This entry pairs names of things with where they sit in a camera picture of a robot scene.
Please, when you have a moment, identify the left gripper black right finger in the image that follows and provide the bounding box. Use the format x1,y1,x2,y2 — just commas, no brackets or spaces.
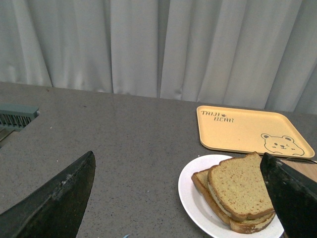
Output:
260,153,317,238

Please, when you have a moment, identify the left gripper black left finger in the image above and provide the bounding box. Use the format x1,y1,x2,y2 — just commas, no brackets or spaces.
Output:
0,151,96,238

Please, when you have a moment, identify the bread slice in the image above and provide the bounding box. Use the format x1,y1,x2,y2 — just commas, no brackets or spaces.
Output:
191,169,275,234
207,152,274,221

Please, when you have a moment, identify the white round plate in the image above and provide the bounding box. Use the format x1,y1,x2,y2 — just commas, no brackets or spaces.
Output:
178,155,284,238

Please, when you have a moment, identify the wooden cutting board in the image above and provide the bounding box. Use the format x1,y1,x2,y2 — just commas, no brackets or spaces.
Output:
282,160,317,182

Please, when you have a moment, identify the yellow bear tray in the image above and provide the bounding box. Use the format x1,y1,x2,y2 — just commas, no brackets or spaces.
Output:
196,106,315,159

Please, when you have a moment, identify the grey-green slotted rack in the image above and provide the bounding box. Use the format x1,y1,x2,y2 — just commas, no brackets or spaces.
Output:
0,103,39,131

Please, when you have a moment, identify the grey curtain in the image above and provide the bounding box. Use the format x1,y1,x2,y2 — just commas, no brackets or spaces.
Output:
0,0,317,114

